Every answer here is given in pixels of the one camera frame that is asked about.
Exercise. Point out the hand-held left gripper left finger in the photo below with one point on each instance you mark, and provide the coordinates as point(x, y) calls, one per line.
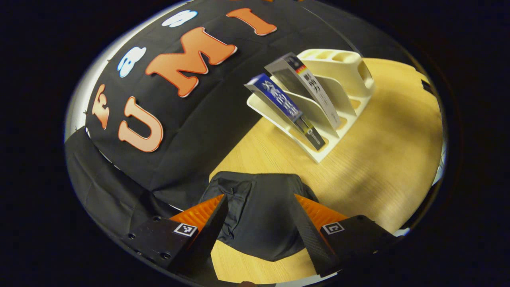
point(211, 227)

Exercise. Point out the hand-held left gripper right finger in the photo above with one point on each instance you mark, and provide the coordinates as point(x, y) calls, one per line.
point(308, 235)

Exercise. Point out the black schoolbag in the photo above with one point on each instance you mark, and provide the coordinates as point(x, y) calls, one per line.
point(263, 215)

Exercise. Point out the blue book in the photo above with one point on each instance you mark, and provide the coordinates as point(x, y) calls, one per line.
point(279, 99)

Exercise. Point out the grey book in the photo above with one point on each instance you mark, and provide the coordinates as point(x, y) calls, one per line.
point(306, 83)

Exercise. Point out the white bookshelf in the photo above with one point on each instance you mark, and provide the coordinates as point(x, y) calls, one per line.
point(346, 75)

